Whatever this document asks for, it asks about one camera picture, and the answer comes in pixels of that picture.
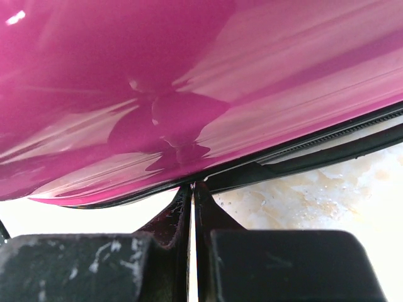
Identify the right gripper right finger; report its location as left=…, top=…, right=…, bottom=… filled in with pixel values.
left=194, top=182, right=385, bottom=301

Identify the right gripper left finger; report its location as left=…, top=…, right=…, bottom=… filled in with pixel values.
left=1, top=185, right=192, bottom=301

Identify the teal hard-shell suitcase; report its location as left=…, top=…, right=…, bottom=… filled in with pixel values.
left=1, top=1, right=402, bottom=207

